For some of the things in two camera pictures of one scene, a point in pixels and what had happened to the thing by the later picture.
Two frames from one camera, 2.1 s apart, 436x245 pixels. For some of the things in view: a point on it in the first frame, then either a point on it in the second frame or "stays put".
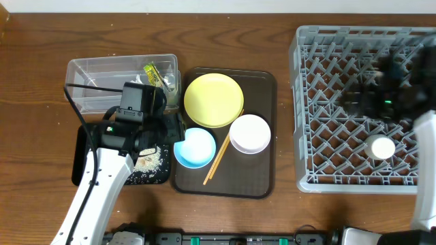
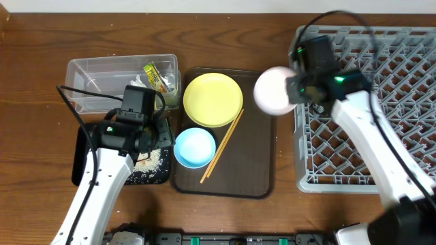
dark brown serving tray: (229, 150) stays put
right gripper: (366, 91) → (294, 94)
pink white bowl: (250, 134) → (270, 92)
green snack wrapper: (154, 77) stays put
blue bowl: (197, 150) stays put
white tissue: (138, 80) stays put
